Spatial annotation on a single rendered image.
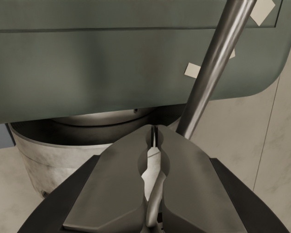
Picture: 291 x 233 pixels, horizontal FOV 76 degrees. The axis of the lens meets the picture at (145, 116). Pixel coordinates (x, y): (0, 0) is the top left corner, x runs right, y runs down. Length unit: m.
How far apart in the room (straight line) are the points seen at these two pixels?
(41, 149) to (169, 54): 0.19
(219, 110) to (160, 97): 1.76
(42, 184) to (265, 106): 2.19
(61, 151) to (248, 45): 0.24
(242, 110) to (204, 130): 0.44
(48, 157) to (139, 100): 0.14
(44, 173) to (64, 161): 0.05
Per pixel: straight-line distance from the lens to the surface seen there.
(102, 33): 0.17
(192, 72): 0.20
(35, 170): 0.32
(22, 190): 2.11
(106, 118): 0.27
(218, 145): 2.20
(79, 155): 0.24
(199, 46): 0.20
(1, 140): 0.86
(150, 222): 0.23
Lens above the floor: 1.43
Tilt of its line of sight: 60 degrees down
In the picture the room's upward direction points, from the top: 151 degrees clockwise
